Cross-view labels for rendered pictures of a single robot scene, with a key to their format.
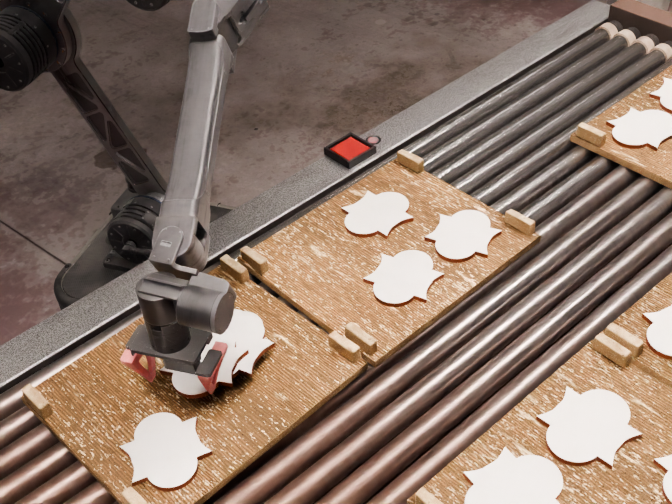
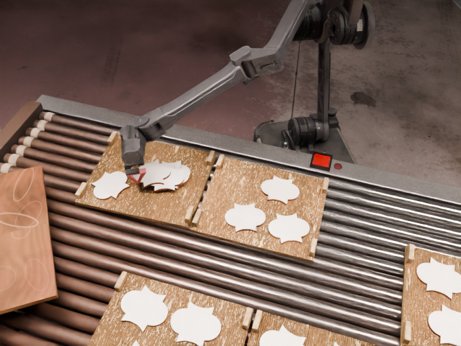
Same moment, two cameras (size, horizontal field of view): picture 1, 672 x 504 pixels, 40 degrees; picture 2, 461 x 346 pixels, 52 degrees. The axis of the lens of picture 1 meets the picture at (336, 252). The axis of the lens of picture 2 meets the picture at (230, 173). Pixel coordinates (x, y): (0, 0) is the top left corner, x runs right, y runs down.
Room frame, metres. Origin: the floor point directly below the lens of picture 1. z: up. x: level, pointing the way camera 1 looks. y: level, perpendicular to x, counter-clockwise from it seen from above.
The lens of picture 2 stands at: (0.51, -0.83, 2.23)
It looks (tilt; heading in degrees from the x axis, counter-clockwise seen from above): 49 degrees down; 54
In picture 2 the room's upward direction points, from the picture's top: 2 degrees clockwise
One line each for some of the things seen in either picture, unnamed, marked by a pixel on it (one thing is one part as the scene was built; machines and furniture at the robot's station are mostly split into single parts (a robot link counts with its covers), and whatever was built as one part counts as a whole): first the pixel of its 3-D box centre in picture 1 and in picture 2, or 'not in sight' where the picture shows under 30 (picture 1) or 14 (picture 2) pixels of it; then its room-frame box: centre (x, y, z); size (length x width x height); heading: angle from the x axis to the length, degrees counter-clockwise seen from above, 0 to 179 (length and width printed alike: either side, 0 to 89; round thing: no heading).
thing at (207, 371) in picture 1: (199, 368); (135, 171); (0.88, 0.21, 1.02); 0.07 x 0.07 x 0.09; 70
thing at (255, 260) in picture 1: (254, 259); (220, 161); (1.18, 0.14, 0.95); 0.06 x 0.02 x 0.03; 39
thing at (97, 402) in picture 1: (195, 382); (149, 178); (0.93, 0.23, 0.93); 0.41 x 0.35 x 0.02; 131
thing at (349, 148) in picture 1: (350, 150); (321, 160); (1.52, -0.05, 0.92); 0.06 x 0.06 x 0.01; 39
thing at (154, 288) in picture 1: (164, 299); (129, 137); (0.89, 0.24, 1.15); 0.07 x 0.06 x 0.07; 66
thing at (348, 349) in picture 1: (344, 346); (189, 214); (0.96, 0.00, 0.95); 0.06 x 0.02 x 0.03; 41
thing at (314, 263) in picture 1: (388, 249); (263, 204); (1.20, -0.09, 0.93); 0.41 x 0.35 x 0.02; 129
